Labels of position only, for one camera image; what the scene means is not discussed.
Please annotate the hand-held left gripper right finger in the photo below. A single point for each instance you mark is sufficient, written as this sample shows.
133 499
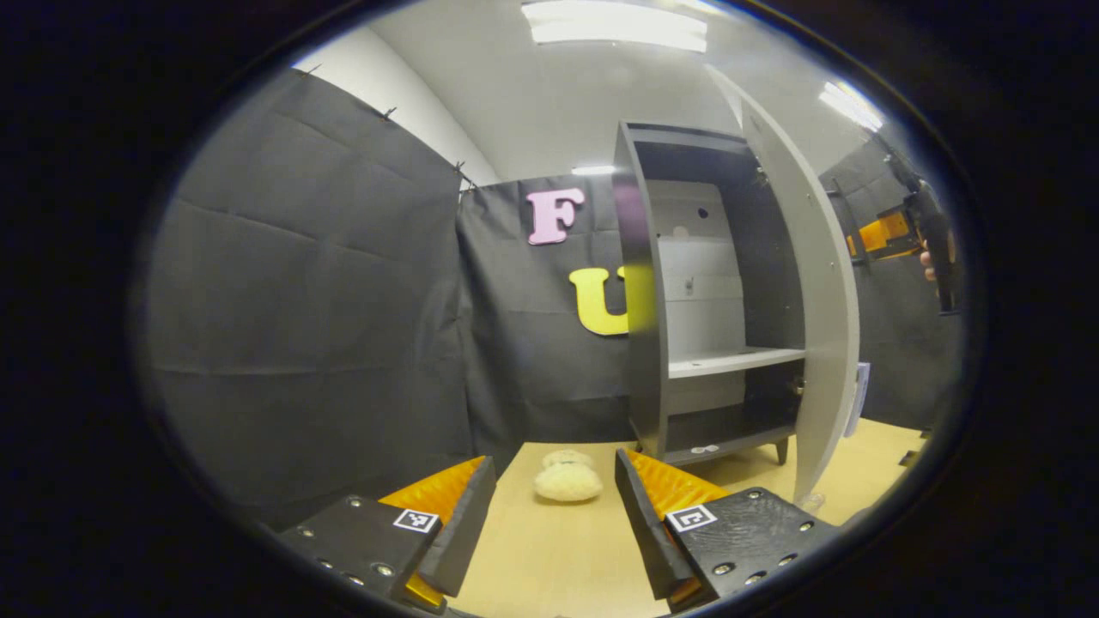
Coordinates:
644 524

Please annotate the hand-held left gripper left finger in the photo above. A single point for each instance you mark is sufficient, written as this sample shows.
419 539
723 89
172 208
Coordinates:
468 524

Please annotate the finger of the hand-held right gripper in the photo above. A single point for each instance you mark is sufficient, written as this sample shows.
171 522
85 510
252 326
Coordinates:
884 233

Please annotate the light grey cabinet door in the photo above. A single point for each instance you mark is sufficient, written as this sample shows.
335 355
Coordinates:
816 343

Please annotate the clear plastic bottle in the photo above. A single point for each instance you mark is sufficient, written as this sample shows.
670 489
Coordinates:
809 503

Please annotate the dark grey cabinet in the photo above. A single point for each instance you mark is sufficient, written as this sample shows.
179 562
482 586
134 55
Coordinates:
644 257

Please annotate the white cabinet shelf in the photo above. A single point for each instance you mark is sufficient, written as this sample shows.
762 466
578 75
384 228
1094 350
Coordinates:
730 362

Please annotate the blue grey book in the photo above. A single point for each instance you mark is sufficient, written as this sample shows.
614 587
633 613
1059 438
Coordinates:
861 395

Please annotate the black backdrop cloth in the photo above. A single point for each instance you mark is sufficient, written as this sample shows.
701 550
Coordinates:
300 300

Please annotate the small ceiling light panel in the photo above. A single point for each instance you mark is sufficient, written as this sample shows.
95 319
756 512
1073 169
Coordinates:
592 170

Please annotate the long ceiling light panel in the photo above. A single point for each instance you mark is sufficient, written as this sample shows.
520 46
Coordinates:
614 24

